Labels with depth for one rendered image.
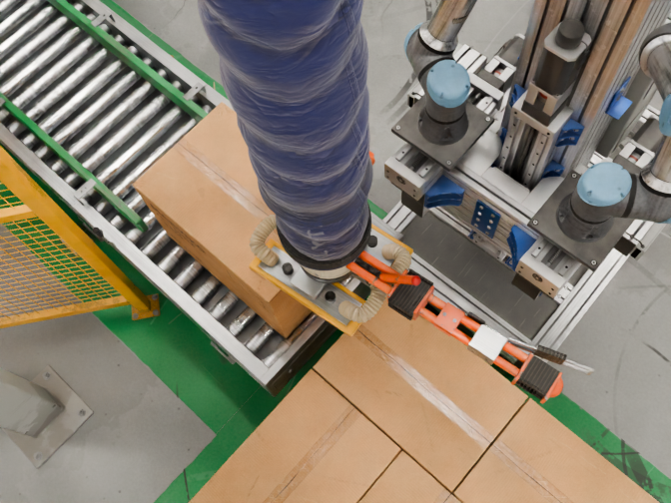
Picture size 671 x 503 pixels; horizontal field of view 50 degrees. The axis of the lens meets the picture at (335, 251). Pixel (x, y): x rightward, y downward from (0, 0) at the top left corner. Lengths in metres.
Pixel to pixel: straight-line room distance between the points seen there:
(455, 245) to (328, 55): 2.00
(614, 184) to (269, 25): 1.20
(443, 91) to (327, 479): 1.24
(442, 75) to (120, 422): 1.92
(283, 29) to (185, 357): 2.30
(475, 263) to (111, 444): 1.64
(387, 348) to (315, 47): 1.58
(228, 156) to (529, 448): 1.33
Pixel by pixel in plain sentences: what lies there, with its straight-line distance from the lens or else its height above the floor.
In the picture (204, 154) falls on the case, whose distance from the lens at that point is 2.32.
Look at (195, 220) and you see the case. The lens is 2.22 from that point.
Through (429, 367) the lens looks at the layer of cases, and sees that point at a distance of 2.42.
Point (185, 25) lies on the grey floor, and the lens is 3.92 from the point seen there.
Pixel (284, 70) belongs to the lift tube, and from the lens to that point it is 1.00.
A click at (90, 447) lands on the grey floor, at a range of 3.14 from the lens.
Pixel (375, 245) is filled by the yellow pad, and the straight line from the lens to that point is 1.89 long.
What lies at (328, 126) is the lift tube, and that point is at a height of 1.94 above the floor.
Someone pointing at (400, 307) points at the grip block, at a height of 1.27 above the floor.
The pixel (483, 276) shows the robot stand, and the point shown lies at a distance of 2.89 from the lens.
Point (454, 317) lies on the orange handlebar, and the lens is 1.72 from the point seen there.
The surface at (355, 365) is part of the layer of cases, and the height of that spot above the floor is 0.54.
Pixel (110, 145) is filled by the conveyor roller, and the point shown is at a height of 0.55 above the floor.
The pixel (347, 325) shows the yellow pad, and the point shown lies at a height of 1.13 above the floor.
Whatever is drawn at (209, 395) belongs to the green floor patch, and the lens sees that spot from 3.03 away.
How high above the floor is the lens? 2.89
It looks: 67 degrees down
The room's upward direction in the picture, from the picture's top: 10 degrees counter-clockwise
